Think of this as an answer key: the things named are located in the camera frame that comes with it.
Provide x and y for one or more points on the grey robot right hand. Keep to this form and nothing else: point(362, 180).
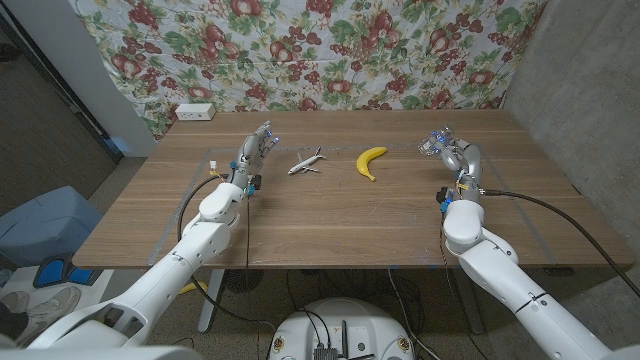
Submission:
point(467, 160)

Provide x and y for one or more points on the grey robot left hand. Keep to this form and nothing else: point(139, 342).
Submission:
point(251, 155)

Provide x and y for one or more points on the clear glass salt shaker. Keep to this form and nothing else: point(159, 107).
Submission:
point(426, 147)

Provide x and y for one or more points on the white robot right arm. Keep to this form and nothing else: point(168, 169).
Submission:
point(500, 280)

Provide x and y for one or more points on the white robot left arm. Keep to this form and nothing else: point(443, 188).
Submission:
point(172, 272)

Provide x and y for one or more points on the white toy airplane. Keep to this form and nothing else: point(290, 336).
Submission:
point(305, 164)

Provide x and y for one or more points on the yellow toy banana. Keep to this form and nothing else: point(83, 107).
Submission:
point(365, 162)

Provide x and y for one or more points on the white power outlet strip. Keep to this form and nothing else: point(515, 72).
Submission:
point(195, 112)

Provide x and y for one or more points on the floral fruit print backdrop cloth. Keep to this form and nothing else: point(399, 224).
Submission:
point(300, 50)

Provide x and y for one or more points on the round black floor fan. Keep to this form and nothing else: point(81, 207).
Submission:
point(242, 280)

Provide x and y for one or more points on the yellow object on floor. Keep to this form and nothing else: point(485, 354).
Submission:
point(196, 286)

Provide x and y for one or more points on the grey table leg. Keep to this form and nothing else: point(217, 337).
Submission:
point(470, 310)

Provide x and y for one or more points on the white table leg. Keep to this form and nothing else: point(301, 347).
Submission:
point(212, 300)

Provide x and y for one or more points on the white robot torso base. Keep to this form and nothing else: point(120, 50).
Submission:
point(365, 320)

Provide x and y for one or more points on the black antenna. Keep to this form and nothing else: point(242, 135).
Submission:
point(344, 337)

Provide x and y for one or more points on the blue-grey plastic bin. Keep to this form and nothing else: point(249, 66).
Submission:
point(45, 225)

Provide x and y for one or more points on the blue and black foot pedal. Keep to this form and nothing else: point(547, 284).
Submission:
point(50, 272)

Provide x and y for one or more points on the white sneaker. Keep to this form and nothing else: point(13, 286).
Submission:
point(54, 302)

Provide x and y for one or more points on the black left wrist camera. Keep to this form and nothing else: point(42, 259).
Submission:
point(255, 182)

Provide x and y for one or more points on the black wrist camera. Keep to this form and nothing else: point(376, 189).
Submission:
point(255, 182)
point(442, 195)

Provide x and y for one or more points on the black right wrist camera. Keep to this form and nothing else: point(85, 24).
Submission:
point(442, 195)

